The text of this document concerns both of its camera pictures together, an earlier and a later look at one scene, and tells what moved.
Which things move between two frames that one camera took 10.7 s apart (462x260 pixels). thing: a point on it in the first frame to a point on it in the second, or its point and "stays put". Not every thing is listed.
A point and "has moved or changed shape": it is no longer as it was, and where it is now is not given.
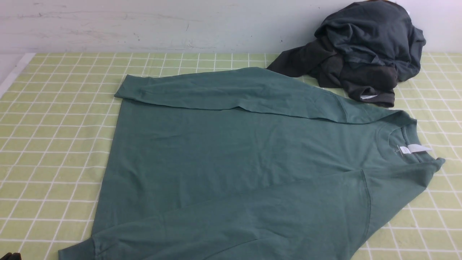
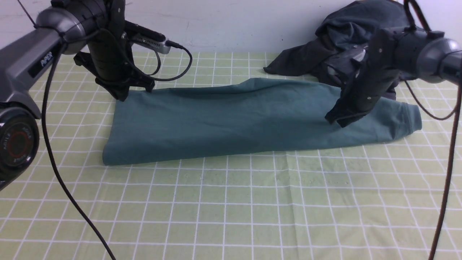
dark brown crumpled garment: x=319 y=63 stays put
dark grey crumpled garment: x=379 y=33 stays put
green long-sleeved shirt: x=250 y=164 has moved or changed shape
